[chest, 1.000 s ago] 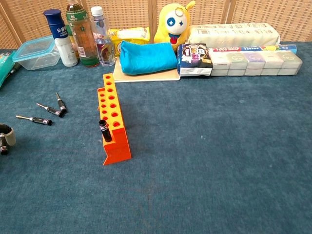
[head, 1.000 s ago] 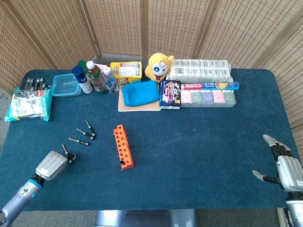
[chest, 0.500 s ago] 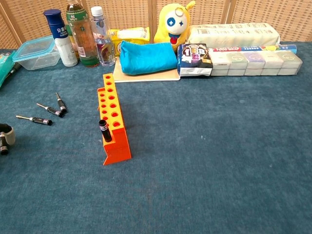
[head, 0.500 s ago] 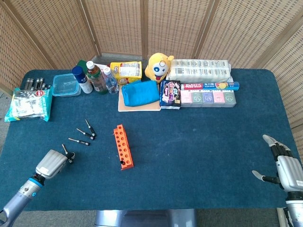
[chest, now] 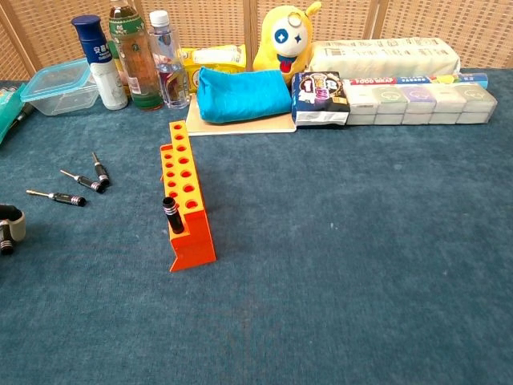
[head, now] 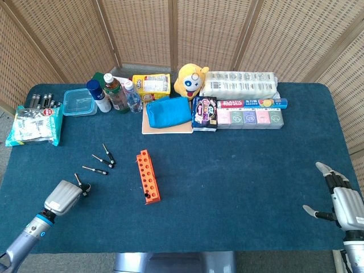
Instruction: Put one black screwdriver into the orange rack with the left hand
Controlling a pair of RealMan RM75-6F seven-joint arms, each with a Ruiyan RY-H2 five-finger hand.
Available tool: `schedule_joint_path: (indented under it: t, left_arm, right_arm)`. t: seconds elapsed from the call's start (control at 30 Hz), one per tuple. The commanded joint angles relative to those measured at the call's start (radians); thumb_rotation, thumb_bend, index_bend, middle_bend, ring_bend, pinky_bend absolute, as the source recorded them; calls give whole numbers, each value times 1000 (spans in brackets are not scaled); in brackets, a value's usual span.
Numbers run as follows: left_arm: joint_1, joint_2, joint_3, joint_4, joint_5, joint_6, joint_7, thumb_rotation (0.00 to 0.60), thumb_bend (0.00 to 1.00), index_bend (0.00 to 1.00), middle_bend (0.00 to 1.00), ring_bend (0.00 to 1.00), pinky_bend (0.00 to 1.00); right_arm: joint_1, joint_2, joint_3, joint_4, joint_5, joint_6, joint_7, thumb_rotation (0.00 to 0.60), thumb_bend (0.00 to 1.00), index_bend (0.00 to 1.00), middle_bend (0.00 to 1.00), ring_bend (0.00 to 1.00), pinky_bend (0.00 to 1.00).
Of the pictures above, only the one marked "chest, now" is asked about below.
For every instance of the clear container teal lid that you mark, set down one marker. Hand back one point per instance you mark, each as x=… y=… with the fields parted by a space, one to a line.
x=56 y=88

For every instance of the pastel pocket tissue multipack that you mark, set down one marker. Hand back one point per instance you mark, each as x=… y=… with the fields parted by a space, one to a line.
x=421 y=104

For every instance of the yellow snack bag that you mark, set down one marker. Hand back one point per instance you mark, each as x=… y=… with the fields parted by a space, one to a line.
x=216 y=58

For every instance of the teal white plastic bag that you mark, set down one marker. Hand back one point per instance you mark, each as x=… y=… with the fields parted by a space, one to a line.
x=8 y=112

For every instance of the clear water bottle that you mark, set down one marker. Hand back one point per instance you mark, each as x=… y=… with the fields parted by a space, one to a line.
x=166 y=52

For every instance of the blue folded cloth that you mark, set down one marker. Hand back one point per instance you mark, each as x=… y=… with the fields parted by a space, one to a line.
x=240 y=96

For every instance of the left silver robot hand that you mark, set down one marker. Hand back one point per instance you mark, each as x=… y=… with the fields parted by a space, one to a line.
x=18 y=226

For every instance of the large white tissue pack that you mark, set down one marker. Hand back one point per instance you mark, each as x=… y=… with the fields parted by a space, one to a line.
x=380 y=56

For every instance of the white bottle blue cap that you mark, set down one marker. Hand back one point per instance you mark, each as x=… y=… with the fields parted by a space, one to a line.
x=100 y=52

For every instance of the plastic food wrap box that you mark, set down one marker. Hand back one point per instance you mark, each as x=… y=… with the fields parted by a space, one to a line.
x=376 y=81

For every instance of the wicker folding screen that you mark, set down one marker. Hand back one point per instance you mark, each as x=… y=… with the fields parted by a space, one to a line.
x=208 y=20

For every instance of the orange screwdriver holder rack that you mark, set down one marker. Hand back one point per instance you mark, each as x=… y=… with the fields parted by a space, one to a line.
x=196 y=240

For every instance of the green label tea bottle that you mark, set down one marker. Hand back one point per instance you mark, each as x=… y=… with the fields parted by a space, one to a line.
x=136 y=60

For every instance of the yellow plush toy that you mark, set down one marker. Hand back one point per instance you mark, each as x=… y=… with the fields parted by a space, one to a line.
x=288 y=40

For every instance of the wooden cutting board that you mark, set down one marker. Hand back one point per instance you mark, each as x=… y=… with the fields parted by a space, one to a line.
x=248 y=127

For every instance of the blue carpet table cover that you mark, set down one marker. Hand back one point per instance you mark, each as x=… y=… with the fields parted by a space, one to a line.
x=320 y=240

